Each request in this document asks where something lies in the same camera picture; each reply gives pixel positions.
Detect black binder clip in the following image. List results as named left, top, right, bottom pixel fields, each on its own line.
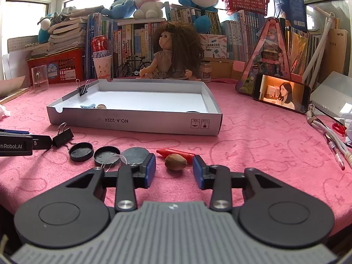
left=75, top=79, right=90, bottom=97
left=53, top=122, right=74, bottom=148

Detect red Budweiser can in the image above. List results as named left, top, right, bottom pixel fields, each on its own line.
left=91, top=35, right=109, bottom=59

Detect small blue plush doll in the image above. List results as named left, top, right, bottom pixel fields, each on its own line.
left=38, top=12, right=58, bottom=44

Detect small brown-lid jar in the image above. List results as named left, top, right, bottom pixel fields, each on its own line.
left=199, top=62, right=212, bottom=82

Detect brown-haired doll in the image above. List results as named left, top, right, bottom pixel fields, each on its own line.
left=140, top=22, right=204, bottom=81

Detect blue paper bag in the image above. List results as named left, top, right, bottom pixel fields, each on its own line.
left=273, top=0, right=307, bottom=32

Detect white bundled cable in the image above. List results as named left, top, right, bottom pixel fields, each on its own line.
left=305, top=103, right=352, bottom=169

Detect row of upright books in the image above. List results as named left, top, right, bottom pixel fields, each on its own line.
left=84, top=0, right=324, bottom=86

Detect white cat paper cup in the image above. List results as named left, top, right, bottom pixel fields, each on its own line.
left=93, top=55, right=112, bottom=81

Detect red basket on books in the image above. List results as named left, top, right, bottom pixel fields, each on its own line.
left=222, top=0, right=270, bottom=16

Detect clear plastic folder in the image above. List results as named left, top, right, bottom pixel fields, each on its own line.
left=310, top=71, right=352, bottom=119

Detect clear acrylic block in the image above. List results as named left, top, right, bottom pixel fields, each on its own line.
left=32, top=65, right=49, bottom=93

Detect black miniature bicycle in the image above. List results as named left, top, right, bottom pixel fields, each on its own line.
left=115, top=56, right=151, bottom=78

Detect pink pen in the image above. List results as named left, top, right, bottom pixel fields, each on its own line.
left=323, top=133, right=345, bottom=171

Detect brown nut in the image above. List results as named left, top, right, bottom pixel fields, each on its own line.
left=165, top=154, right=188, bottom=171

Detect black round lid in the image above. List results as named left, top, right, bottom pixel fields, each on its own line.
left=69, top=142, right=94, bottom=162

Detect grey round lid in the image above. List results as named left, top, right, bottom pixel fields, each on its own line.
left=121, top=147, right=149, bottom=167

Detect red plastic crate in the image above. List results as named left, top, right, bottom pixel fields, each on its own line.
left=27, top=48, right=85, bottom=84

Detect brown walnut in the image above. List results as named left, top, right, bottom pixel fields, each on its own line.
left=96, top=104, right=107, bottom=109

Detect crumpled pink tissue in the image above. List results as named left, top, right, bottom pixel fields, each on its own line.
left=0, top=105, right=11, bottom=120

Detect pink triangular picture box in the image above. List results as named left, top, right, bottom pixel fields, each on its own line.
left=236, top=18, right=292, bottom=95

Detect blue plush bear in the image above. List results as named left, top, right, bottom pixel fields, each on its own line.
left=101, top=0, right=136, bottom=20

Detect light blue hair clip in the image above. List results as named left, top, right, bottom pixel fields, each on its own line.
left=80, top=104, right=96, bottom=108

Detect white cardboard box tray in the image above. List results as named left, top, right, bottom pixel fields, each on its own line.
left=47, top=79, right=223, bottom=136

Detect stack of grey books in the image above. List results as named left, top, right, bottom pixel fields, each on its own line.
left=46, top=5, right=104, bottom=54

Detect smartphone playing video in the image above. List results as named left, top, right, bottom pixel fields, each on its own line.
left=252, top=74, right=311, bottom=114

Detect black binder clip on box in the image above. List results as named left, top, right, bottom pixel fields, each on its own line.
left=75, top=79, right=90, bottom=97

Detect red scissors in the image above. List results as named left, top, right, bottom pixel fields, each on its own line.
left=332, top=122, right=347, bottom=136

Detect colourful stationery box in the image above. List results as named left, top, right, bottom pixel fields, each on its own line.
left=199, top=34, right=227, bottom=59

